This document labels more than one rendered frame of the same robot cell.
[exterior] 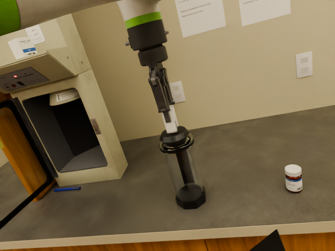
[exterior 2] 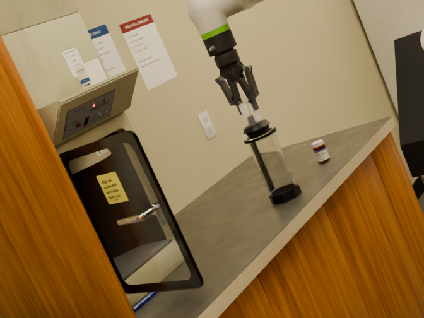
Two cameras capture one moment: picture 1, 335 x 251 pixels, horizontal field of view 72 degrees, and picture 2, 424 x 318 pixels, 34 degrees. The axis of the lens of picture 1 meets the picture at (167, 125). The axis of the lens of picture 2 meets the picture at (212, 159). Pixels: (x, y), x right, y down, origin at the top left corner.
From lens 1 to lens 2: 2.05 m
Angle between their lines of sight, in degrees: 65
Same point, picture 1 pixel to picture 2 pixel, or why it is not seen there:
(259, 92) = (188, 163)
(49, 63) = (130, 84)
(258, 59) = (173, 123)
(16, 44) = (96, 64)
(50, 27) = (91, 57)
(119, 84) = not seen: hidden behind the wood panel
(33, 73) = (108, 101)
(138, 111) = not seen: hidden behind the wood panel
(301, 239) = (358, 182)
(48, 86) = (95, 131)
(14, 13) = not seen: outside the picture
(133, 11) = (223, 20)
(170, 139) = (265, 123)
